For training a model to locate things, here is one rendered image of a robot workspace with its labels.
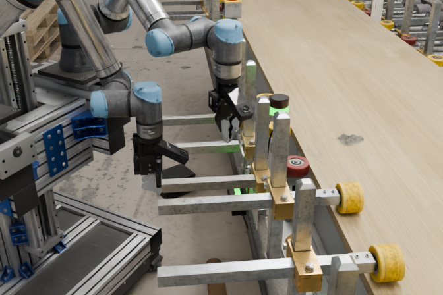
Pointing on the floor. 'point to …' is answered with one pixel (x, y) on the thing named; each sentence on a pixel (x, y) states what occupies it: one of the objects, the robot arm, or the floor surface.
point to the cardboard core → (216, 283)
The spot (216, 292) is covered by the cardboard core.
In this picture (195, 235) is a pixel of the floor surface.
